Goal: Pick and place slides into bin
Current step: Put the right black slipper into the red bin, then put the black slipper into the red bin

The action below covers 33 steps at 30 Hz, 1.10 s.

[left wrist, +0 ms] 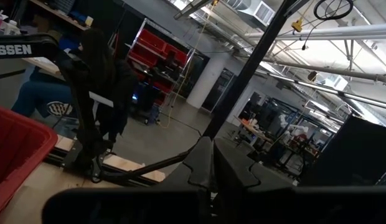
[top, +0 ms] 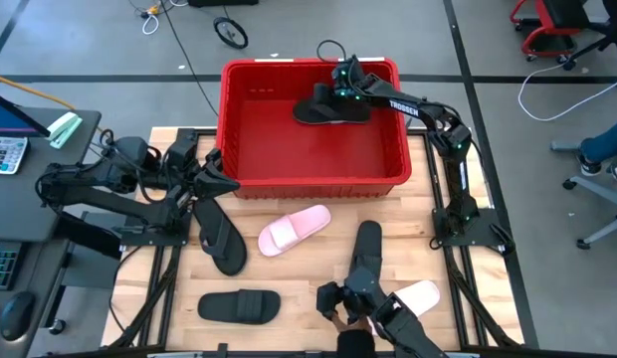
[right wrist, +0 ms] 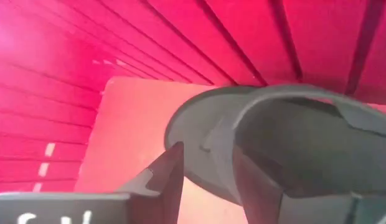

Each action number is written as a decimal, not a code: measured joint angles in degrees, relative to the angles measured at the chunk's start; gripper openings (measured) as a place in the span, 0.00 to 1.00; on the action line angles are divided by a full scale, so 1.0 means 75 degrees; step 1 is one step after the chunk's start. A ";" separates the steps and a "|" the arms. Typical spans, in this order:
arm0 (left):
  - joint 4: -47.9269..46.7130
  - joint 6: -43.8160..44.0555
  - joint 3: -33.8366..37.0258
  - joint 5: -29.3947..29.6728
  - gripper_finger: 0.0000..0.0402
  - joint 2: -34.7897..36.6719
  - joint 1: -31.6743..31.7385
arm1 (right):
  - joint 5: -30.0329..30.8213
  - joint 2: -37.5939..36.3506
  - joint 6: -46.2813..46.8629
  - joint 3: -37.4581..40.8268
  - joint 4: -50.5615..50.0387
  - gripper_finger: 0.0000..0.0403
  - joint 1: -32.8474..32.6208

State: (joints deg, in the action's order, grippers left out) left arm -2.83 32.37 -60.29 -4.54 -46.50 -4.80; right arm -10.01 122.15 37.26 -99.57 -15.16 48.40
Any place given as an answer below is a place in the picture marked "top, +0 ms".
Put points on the black slide sandal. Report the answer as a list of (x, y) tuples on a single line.
[(367, 243), (214, 307)]

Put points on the black desk base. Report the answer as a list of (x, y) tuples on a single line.
[(89, 238)]

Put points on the pink slide sandal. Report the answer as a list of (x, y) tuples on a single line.
[(308, 219), (420, 296)]

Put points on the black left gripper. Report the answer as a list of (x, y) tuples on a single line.
[(186, 174)]

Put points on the black aluminium table frame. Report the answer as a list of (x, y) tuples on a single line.
[(457, 318)]

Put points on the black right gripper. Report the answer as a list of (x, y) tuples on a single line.
[(350, 74)]

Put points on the red plastic bin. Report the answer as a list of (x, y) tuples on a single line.
[(313, 164)]

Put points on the black computer mouse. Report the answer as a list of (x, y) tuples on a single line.
[(17, 315)]

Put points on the grey calculator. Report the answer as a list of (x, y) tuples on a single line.
[(7, 154)]

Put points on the black office chair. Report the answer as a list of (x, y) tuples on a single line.
[(594, 47)]

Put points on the mint green stapler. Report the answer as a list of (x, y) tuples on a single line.
[(63, 129)]

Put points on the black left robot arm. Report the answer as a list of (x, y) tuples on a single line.
[(114, 204)]

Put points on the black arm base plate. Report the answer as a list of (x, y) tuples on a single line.
[(487, 233), (139, 237)]

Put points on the grey office chair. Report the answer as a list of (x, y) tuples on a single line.
[(602, 191)]

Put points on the red cart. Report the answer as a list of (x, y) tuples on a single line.
[(545, 15)]

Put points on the backlit keyboard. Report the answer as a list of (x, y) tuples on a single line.
[(2, 263)]

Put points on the person's leg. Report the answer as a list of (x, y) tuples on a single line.
[(607, 141)]

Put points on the black box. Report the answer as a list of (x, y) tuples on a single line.
[(221, 2)]

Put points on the computer monitor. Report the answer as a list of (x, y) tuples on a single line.
[(5, 119)]

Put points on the black flip-flop sandal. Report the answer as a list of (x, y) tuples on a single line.
[(229, 258), (313, 114)]

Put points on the yellow plug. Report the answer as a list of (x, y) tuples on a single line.
[(153, 9)]

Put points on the person's forearm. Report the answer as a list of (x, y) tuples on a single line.
[(355, 345)]

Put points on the black desk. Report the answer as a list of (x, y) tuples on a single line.
[(20, 209)]

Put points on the person's hand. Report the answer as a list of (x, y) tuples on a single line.
[(346, 325)]

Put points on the black caster wheel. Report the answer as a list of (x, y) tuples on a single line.
[(57, 326)]

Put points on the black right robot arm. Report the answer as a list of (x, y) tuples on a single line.
[(413, 109)]

